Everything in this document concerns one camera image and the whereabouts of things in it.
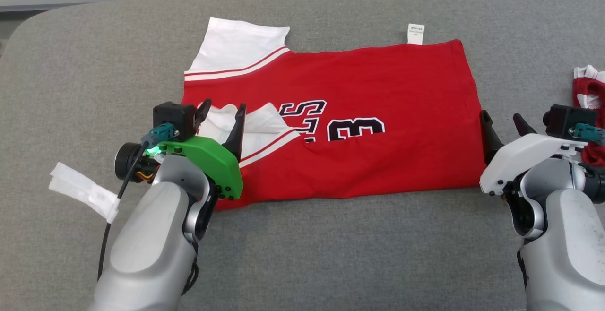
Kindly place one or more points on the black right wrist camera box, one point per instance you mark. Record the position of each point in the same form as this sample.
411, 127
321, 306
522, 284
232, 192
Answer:
562, 117

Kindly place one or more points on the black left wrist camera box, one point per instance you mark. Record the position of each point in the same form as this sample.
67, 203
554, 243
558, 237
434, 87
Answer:
175, 115

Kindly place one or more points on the white tape tag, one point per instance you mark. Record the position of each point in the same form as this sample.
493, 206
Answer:
80, 188

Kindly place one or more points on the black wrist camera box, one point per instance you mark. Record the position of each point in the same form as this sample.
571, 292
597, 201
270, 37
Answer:
175, 115
562, 117

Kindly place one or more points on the red white basketball jersey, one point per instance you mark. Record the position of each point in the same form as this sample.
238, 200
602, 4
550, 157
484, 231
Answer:
378, 89

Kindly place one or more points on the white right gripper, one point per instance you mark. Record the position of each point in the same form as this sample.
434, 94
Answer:
524, 155

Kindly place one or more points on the black round right gripper motor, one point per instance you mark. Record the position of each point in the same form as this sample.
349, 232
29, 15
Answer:
596, 183

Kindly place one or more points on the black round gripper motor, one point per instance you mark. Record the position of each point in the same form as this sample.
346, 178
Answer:
126, 159
596, 183

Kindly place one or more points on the black round left gripper motor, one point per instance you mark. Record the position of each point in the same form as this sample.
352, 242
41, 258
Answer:
126, 159

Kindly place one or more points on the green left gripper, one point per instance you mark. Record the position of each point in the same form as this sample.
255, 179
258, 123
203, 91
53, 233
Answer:
212, 159

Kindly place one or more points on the red shorts with white trim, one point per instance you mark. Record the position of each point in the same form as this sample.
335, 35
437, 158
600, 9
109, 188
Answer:
588, 91

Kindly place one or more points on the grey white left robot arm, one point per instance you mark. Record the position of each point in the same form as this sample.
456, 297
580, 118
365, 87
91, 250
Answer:
146, 245

